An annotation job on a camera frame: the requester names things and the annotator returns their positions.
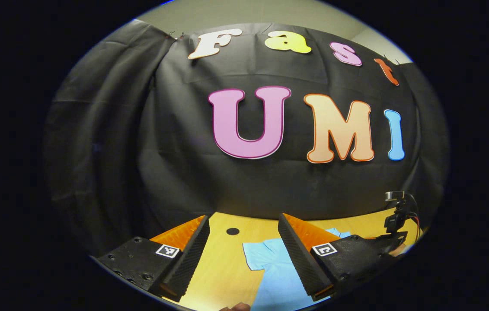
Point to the black backdrop cloth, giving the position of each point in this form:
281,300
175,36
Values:
183,151

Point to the light blue T-shirt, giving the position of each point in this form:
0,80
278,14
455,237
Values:
270,268

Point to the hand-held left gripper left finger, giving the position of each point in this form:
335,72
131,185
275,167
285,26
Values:
190,263

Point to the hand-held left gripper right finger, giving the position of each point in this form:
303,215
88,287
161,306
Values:
298,259

